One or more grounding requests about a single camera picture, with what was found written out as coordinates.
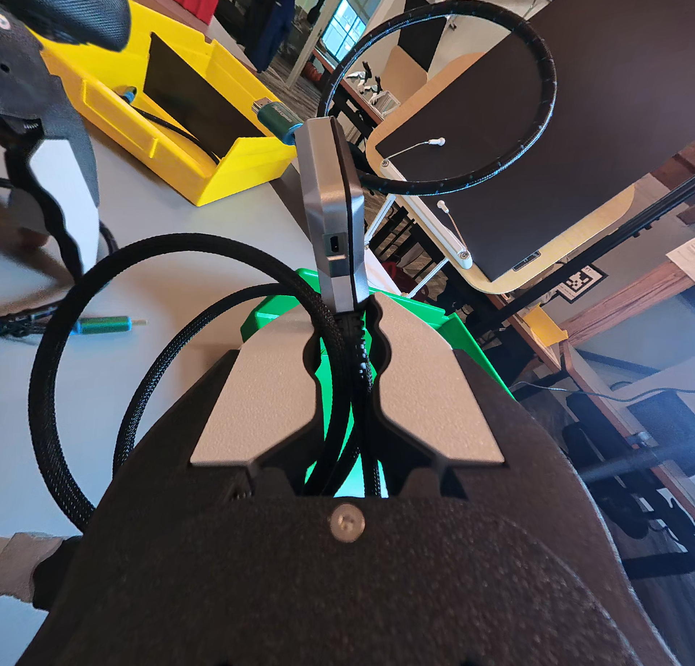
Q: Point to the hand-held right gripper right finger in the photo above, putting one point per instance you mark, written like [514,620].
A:
[434,400]

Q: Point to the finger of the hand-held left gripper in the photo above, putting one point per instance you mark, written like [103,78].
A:
[65,199]

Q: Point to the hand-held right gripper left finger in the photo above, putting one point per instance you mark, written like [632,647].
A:
[255,400]

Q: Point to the green plastic bin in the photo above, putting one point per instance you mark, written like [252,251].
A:
[467,345]

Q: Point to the yellow plastic bin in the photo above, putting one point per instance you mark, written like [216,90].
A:
[228,172]

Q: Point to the silver usb hub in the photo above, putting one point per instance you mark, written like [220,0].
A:
[326,188]

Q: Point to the red bag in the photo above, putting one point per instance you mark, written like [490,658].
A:
[399,278]

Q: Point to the small yellow bin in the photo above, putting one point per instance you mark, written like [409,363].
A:
[543,326]

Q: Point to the black bin divider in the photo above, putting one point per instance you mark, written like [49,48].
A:
[190,101]

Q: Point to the black white fiducial marker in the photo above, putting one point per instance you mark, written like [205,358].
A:
[583,284]

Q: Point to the blue jacket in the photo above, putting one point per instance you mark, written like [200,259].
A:
[274,20]

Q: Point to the white paper notice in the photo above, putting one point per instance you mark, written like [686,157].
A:
[683,261]

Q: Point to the brown wooden desk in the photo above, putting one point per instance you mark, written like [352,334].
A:
[353,90]

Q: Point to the black board with wooden edge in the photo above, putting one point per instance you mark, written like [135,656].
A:
[570,107]

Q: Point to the tan and black chair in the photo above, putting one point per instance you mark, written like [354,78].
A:
[418,41]

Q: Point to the black metal rail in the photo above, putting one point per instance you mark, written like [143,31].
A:
[624,231]

